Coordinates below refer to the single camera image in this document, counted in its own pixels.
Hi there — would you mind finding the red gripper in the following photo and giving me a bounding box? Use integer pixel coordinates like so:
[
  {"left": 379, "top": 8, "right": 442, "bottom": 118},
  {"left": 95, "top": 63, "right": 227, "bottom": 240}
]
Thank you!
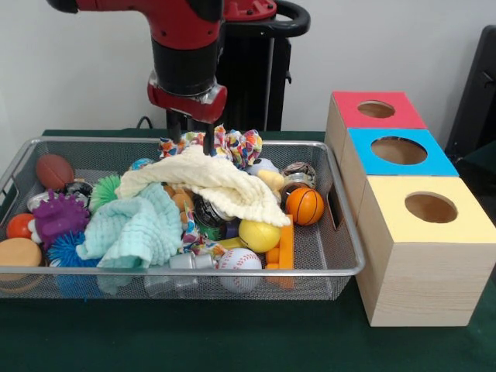
[{"left": 146, "top": 71, "right": 229, "bottom": 157}]

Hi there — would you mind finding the cream waffle cloth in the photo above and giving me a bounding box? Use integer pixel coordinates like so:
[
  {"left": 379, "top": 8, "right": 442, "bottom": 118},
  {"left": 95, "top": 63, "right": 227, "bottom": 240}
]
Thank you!
[{"left": 115, "top": 145, "right": 292, "bottom": 228}]

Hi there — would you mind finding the brown toy football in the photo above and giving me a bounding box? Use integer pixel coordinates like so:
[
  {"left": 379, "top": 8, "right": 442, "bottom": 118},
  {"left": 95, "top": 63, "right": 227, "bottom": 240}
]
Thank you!
[{"left": 35, "top": 154, "right": 75, "bottom": 191}]

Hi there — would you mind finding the silver mesh bin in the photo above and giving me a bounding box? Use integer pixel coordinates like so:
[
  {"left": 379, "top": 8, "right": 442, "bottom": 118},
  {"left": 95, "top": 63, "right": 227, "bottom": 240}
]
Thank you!
[{"left": 0, "top": 135, "right": 366, "bottom": 301}]

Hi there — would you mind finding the wooden box with three holes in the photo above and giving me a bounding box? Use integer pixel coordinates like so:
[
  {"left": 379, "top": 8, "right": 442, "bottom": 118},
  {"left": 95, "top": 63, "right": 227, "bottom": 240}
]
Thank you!
[{"left": 324, "top": 91, "right": 496, "bottom": 328}]

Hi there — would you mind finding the colourful patterned cloth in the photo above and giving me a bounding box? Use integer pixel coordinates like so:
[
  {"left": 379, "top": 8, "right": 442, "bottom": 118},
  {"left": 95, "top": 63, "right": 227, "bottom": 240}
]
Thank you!
[{"left": 157, "top": 124, "right": 264, "bottom": 170}]

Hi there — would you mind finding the mint waffle cloth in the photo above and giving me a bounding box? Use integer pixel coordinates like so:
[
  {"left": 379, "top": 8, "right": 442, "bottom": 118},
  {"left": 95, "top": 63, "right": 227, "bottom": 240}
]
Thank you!
[{"left": 76, "top": 181, "right": 183, "bottom": 269}]

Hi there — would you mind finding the yellow ball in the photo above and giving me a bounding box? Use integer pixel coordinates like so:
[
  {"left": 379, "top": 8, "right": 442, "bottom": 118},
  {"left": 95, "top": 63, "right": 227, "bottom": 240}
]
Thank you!
[{"left": 238, "top": 220, "right": 281, "bottom": 255}]

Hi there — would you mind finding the orange toy basketball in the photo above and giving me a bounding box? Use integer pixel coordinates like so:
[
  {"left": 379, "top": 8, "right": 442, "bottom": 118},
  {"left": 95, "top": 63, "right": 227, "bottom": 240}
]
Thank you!
[{"left": 285, "top": 188, "right": 325, "bottom": 227}]

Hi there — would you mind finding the white toy baseball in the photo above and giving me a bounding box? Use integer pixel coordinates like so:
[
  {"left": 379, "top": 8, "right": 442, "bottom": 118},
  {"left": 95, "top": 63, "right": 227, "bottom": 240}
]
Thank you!
[{"left": 216, "top": 248, "right": 263, "bottom": 294}]

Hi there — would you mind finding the purple spiky rubber toy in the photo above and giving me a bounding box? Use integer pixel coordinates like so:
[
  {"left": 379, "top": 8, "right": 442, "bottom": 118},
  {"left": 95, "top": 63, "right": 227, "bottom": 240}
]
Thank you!
[{"left": 31, "top": 189, "right": 91, "bottom": 251}]

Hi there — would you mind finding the black chair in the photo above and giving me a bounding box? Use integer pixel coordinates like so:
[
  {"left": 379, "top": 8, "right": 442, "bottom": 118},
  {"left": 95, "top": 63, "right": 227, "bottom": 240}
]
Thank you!
[{"left": 445, "top": 25, "right": 496, "bottom": 156}]

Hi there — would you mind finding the dark green side tablecloth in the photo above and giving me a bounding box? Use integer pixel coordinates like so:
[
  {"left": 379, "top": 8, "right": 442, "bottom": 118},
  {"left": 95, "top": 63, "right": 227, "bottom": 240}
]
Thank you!
[{"left": 460, "top": 141, "right": 496, "bottom": 183}]

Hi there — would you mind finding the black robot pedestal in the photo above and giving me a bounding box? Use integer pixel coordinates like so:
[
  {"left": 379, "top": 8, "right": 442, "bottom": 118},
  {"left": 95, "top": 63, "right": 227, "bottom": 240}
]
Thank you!
[{"left": 166, "top": 0, "right": 311, "bottom": 133}]

